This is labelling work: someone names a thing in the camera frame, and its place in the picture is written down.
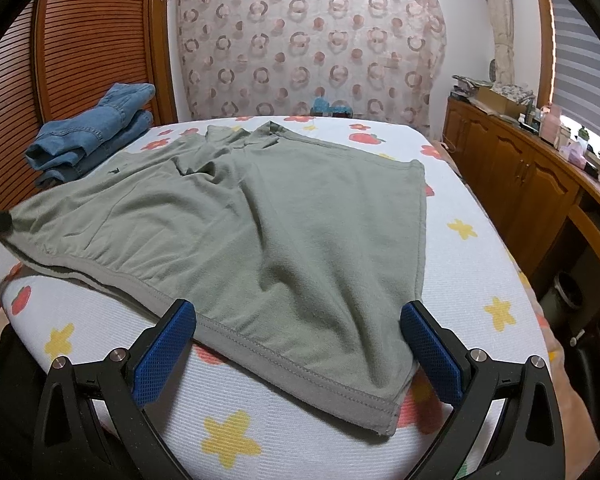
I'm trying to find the green grey shorts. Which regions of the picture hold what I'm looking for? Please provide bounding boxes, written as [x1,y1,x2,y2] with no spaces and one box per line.
[1,122,427,436]

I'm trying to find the folded blue denim jeans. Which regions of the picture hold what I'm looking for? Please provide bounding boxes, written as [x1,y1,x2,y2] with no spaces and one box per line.
[24,82,156,188]

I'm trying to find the white fruit-print bed sheet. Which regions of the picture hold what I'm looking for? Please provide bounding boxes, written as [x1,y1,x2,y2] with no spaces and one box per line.
[0,117,546,479]

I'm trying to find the brown louvered wardrobe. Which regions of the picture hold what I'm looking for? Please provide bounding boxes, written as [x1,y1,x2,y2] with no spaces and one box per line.
[0,0,178,212]

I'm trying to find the brown wooden sideboard cabinet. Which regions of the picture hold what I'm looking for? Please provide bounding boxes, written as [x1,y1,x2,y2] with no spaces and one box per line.
[443,98,600,338]

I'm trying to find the pink container on cabinet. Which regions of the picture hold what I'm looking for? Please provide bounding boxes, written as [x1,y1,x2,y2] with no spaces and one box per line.
[539,103,562,146]

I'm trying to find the pink circle-pattern curtain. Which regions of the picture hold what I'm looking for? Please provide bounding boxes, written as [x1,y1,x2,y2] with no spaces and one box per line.
[176,0,446,132]

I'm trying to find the small blue toy item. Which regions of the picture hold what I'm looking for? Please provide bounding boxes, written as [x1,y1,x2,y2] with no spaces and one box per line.
[310,98,353,118]

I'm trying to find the cardboard box on cabinet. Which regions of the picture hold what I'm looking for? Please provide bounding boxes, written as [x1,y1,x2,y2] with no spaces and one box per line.
[472,87,527,119]

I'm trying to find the grey striped window blind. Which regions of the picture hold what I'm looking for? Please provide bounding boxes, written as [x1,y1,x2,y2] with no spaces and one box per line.
[550,0,600,136]

